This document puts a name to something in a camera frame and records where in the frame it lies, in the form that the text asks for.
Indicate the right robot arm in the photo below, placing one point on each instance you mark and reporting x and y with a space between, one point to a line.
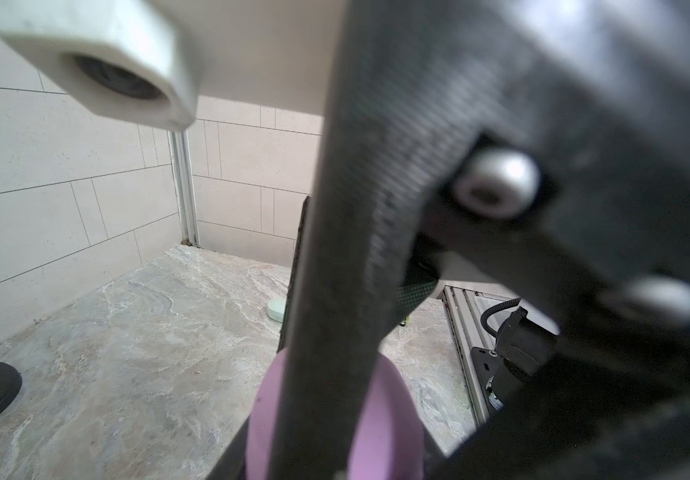
516 354

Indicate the purple earbud charging case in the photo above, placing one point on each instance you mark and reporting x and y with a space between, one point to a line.
388 441

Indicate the green earbud charging case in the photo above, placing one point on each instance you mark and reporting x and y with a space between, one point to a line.
275 309

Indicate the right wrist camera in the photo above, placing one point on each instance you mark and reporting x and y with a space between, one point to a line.
149 62

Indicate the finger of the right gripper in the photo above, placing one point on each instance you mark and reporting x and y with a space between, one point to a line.
290 292
548 144

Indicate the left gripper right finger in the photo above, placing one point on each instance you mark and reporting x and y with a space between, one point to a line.
433 456

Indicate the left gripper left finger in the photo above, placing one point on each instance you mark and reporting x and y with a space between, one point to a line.
232 463

